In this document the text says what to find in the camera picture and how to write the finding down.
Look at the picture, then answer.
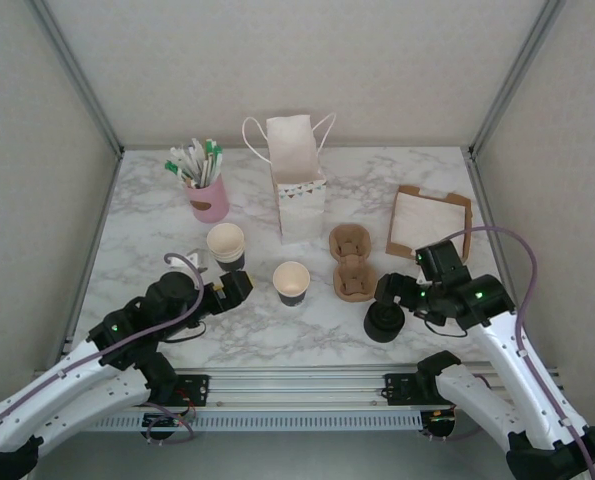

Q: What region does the brown cardboard napkin tray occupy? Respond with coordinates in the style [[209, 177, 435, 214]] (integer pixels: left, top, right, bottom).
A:
[[385, 184, 473, 264]]

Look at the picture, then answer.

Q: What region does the grey slotted cable duct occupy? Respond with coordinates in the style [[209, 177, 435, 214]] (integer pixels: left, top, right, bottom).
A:
[[76, 412, 424, 432]]

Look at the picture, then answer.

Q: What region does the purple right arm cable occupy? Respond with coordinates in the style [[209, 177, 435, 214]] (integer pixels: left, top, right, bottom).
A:
[[421, 225, 595, 480]]

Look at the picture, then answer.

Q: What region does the thin black wire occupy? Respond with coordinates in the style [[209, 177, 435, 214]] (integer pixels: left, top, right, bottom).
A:
[[164, 323, 209, 347], [423, 314, 471, 340]]

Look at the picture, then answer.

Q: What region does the brown pulp cup carrier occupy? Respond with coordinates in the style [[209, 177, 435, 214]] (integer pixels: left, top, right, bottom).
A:
[[328, 223, 378, 304]]

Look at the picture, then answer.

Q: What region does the aluminium frame post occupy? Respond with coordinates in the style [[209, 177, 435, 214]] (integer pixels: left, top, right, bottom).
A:
[[469, 0, 569, 161], [24, 0, 126, 161]]

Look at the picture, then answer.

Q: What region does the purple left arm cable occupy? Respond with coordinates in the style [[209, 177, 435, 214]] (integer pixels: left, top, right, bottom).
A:
[[0, 252, 206, 446]]

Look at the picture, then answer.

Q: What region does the white paper napkin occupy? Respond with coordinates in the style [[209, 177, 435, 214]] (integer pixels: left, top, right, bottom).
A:
[[394, 192, 466, 251]]

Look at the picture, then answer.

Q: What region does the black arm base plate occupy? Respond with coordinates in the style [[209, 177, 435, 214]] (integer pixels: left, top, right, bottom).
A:
[[174, 373, 212, 407], [383, 372, 423, 406]]

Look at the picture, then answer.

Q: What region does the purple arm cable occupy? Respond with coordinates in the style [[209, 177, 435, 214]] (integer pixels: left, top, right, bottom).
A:
[[0, 252, 206, 446], [421, 225, 595, 480]]

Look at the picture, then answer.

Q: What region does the thin red wire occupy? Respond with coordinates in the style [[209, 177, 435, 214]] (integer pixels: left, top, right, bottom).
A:
[[176, 389, 198, 416]]

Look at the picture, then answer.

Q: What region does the pink cylindrical holder cup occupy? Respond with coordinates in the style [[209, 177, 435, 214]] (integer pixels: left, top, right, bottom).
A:
[[184, 175, 230, 224]]

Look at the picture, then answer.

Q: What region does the white paper gift bag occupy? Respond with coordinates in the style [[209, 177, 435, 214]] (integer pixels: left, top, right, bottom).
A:
[[241, 112, 338, 246]]

